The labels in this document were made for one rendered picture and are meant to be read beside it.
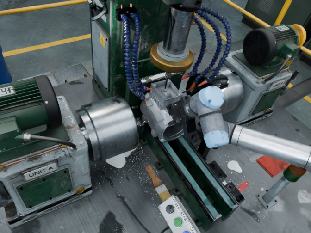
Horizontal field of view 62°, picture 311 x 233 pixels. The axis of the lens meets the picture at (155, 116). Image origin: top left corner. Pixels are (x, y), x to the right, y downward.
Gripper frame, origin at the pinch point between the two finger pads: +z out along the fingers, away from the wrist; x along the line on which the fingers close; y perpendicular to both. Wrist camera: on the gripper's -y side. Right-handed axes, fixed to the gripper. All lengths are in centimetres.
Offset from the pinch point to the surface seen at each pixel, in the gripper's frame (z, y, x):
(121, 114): -2.1, 10.7, 20.0
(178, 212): -16.0, -29.7, 18.2
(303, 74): 130, 8, -287
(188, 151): 11.1, -14.4, -9.4
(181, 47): -20.2, 25.6, -6.3
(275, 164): 9, -40, -55
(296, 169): -23, -35, -33
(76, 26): 230, 183, -44
